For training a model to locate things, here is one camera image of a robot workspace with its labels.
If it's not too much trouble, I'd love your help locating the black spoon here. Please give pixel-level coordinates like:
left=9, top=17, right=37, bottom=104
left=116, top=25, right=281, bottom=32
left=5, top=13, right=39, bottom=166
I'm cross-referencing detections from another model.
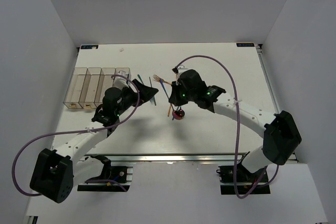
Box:
left=175, top=106, right=185, bottom=120

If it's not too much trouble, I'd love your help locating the blue table label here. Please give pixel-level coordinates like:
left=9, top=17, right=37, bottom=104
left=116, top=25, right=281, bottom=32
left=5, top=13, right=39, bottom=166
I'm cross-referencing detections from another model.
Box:
left=236, top=42, right=255, bottom=47
left=80, top=45, right=99, bottom=50

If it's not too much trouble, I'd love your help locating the aluminium table frame rail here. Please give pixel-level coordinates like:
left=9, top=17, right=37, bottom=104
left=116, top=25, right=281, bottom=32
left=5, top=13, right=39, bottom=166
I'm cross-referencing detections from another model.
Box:
left=256, top=44, right=302, bottom=166

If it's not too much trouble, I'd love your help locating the right blue table label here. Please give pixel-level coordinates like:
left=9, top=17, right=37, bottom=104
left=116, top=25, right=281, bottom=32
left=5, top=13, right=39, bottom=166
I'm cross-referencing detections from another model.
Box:
left=236, top=42, right=255, bottom=47

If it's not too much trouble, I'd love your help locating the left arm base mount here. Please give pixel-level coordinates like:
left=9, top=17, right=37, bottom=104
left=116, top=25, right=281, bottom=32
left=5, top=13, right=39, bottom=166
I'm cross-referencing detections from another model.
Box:
left=74, top=155, right=133, bottom=193

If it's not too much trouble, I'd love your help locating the blue chopstick near fork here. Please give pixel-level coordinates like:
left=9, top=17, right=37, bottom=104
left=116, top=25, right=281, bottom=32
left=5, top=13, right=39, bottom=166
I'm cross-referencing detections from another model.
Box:
left=149, top=76, right=157, bottom=106

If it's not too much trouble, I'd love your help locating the clear four-compartment container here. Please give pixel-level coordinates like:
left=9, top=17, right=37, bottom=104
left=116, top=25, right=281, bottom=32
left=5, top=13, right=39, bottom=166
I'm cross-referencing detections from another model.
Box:
left=64, top=67, right=131, bottom=110

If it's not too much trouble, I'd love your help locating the gold ornate fork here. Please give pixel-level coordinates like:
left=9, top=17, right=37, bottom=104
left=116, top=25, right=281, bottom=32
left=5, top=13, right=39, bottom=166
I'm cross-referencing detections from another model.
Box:
left=153, top=74, right=172, bottom=85

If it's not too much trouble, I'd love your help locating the left blue table label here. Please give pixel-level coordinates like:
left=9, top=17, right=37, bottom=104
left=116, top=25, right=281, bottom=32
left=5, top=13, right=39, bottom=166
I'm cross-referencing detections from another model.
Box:
left=80, top=45, right=99, bottom=50

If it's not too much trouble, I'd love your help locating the rainbow spoon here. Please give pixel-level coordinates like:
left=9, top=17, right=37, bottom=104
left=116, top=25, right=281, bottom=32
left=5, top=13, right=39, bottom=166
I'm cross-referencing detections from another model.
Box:
left=160, top=83, right=178, bottom=119

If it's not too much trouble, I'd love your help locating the rainbow fork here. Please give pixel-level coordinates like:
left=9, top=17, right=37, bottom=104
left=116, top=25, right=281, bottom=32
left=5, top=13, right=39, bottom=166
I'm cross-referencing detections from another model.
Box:
left=137, top=74, right=156, bottom=104

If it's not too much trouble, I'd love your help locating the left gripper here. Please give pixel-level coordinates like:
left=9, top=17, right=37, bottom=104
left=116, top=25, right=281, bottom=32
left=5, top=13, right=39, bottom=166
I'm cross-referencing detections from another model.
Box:
left=114, top=79, right=158, bottom=116

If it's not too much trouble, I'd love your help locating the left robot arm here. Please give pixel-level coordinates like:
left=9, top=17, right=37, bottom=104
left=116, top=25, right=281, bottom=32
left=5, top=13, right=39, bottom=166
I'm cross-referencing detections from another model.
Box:
left=29, top=76, right=158, bottom=203

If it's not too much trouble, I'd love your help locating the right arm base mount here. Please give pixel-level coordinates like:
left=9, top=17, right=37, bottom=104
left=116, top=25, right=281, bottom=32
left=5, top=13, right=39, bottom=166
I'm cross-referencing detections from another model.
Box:
left=216, top=165, right=271, bottom=195

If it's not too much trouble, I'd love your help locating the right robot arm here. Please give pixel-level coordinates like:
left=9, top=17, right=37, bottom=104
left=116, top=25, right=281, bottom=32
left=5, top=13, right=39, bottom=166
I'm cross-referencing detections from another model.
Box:
left=169, top=69, right=302, bottom=182

